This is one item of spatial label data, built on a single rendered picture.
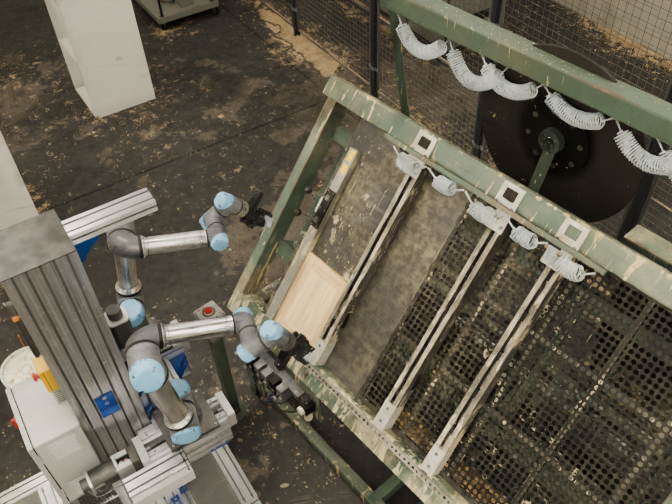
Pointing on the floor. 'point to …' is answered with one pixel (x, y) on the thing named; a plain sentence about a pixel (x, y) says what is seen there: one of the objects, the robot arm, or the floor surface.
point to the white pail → (17, 366)
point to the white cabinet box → (102, 53)
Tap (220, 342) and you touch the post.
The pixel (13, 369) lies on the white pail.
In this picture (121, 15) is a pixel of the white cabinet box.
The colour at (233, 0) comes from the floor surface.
